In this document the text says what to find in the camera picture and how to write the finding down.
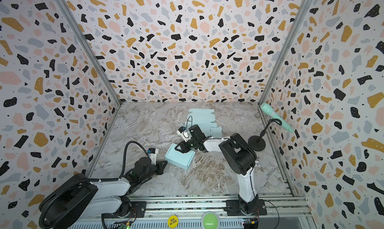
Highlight mint paper box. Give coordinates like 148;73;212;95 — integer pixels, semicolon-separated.
165;143;195;171

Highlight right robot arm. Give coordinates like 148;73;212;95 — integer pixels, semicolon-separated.
176;125;267;217

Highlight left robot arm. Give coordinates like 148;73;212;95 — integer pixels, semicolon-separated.
39;157;168;229

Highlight yellow round sticker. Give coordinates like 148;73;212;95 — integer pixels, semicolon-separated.
168;215;179;229

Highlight green round button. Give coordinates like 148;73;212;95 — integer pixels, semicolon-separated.
201;212;219;229

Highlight mint green microphone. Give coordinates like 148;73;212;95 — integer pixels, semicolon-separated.
260;103;294;133

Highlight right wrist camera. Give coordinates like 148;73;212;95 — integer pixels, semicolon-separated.
177;126;190;142

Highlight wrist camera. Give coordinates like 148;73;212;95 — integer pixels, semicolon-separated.
148;148;159;166
177;126;190;142

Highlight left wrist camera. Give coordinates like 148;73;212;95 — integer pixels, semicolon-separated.
148;148;159;166

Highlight left black corrugated cable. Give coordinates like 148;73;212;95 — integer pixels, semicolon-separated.
38;140;150;229

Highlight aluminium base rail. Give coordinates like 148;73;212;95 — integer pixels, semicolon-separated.
71;194;314;229

